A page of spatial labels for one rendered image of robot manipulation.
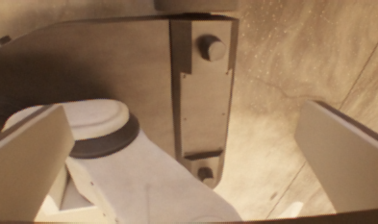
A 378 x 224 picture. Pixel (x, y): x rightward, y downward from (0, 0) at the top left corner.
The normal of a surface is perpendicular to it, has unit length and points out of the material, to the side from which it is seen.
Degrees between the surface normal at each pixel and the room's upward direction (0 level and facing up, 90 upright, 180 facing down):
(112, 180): 90
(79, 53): 0
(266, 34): 0
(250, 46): 0
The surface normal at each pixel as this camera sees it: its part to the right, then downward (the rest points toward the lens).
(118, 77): 0.23, 0.48
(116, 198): 0.00, -0.87
